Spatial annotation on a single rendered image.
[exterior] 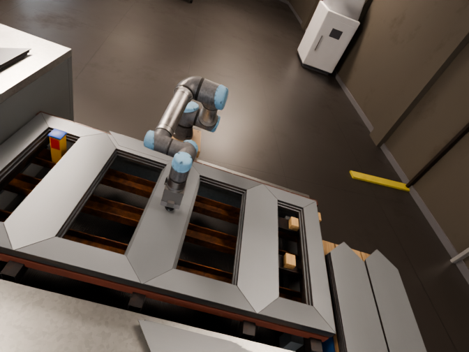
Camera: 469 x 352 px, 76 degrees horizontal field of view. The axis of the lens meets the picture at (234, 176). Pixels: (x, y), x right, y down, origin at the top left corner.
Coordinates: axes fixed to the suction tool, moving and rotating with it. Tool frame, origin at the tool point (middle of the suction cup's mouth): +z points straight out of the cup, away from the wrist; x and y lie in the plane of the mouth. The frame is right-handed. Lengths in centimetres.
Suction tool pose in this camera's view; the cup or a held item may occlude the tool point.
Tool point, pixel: (169, 208)
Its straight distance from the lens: 139.9
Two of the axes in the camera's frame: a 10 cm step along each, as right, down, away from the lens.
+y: 9.5, 2.7, 1.8
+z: -3.2, 7.0, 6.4
